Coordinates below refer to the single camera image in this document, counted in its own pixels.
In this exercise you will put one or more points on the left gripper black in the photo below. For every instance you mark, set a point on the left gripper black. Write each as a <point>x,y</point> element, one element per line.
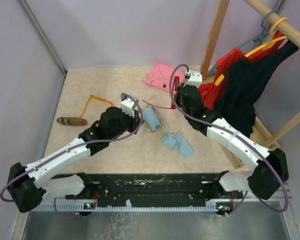
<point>135,121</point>

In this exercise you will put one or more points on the yellow hanger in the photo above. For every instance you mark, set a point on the yellow hanger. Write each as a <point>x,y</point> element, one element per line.
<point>274,36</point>

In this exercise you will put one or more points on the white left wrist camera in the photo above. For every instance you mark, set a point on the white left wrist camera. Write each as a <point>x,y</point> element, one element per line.
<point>129,106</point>

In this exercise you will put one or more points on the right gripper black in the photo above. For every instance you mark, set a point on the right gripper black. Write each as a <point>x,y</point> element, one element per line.
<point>178,94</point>

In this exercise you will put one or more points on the folded pink shirt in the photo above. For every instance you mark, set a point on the folded pink shirt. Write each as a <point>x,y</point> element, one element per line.
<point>159,76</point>

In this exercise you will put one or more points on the map print glasses case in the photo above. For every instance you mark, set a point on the map print glasses case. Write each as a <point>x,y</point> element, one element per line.
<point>152,118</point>

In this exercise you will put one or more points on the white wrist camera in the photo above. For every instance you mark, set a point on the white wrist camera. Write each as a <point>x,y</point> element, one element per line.
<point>129,106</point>
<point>193,78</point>

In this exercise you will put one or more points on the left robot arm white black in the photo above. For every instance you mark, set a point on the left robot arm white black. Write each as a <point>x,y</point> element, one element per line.
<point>35,182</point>

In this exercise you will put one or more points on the red sunglasses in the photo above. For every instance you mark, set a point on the red sunglasses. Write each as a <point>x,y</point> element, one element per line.
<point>162,101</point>

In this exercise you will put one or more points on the wooden clothes rack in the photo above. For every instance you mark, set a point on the wooden clothes rack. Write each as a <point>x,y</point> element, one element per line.
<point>278,104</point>

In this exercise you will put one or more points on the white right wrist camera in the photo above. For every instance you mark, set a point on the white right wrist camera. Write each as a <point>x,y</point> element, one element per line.
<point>193,78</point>

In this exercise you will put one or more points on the brown striped glasses case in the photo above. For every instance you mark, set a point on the brown striped glasses case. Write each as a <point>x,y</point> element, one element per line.
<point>72,121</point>

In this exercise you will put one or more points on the dark navy shirt hanging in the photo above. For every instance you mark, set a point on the dark navy shirt hanging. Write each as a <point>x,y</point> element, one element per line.
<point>244,83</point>

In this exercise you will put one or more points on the orange sunglasses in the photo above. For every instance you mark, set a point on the orange sunglasses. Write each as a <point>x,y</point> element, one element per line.
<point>92,102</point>

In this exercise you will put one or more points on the red shirt hanging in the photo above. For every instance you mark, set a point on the red shirt hanging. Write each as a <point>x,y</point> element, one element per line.
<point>209,91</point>

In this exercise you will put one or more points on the teal hanger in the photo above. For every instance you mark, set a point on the teal hanger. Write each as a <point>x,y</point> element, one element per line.
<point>263,33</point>

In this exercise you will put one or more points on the light blue cloth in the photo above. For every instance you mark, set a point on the light blue cloth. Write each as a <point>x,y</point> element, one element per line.
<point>152,118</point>
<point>176,140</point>

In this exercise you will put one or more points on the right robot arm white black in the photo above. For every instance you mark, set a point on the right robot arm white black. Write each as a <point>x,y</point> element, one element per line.
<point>267,168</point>

